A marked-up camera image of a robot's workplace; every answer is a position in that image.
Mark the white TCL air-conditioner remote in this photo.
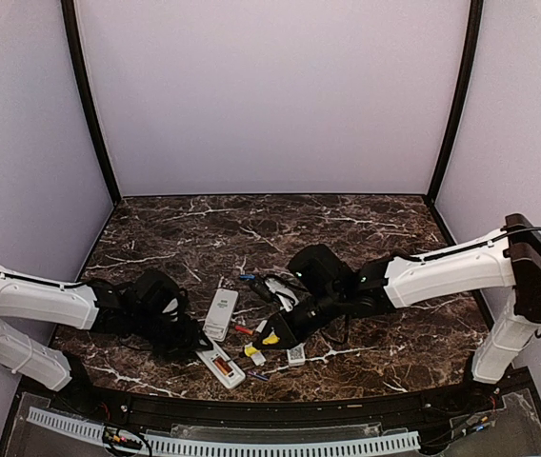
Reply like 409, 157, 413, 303
203, 288, 238, 342

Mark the slim white remote control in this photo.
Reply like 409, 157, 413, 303
287, 345, 306, 368

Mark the small white battery cover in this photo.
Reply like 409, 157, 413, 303
250, 352, 266, 367

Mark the white slotted cable duct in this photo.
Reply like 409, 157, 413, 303
27, 407, 420, 457

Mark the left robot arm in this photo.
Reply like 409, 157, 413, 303
0, 265, 212, 415

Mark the black front rail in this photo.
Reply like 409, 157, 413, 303
50, 385, 499, 429

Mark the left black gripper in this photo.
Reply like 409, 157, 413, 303
130, 308, 212, 362

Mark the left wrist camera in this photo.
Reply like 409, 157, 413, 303
161, 291, 189, 319

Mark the white square battery cover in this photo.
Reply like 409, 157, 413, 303
255, 320, 267, 333

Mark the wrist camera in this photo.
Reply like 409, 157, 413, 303
161, 291, 189, 319
248, 276, 299, 311

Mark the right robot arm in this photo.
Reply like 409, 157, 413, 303
252, 213, 541, 413

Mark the right black frame post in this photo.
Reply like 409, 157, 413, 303
426, 0, 484, 207

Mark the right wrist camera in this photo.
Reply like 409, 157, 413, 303
248, 276, 299, 311

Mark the yellow handled screwdriver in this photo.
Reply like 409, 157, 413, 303
244, 333, 280, 358

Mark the black frame post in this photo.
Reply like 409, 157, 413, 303
426, 0, 484, 207
60, 0, 122, 206

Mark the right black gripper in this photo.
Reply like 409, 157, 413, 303
254, 287, 344, 350

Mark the left black frame post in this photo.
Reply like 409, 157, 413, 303
60, 0, 122, 206

